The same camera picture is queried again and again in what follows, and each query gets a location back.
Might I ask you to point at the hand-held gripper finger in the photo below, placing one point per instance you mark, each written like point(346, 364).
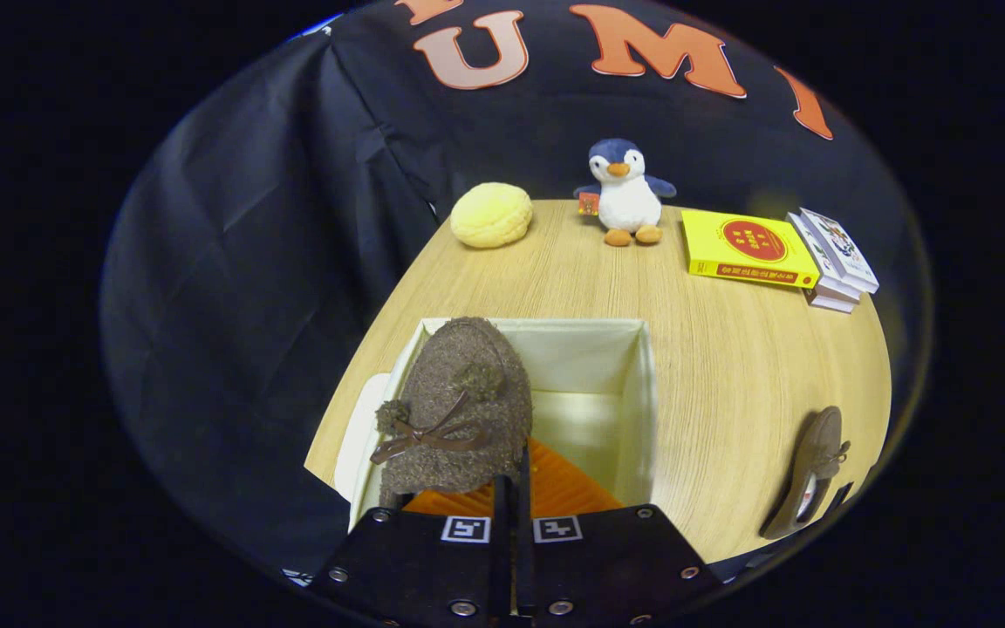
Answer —
point(524, 558)
point(502, 558)

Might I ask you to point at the brown fuzzy shoe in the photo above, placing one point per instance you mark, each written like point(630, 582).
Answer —
point(812, 453)
point(459, 384)

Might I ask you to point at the cream fabric storage box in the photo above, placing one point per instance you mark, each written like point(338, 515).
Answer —
point(590, 366)

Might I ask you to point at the yellow round plush bun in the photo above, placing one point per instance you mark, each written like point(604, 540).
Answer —
point(491, 215)

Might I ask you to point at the penguin plush toy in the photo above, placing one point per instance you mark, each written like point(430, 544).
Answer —
point(627, 196)

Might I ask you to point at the yellow book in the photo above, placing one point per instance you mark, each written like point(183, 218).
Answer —
point(747, 249)

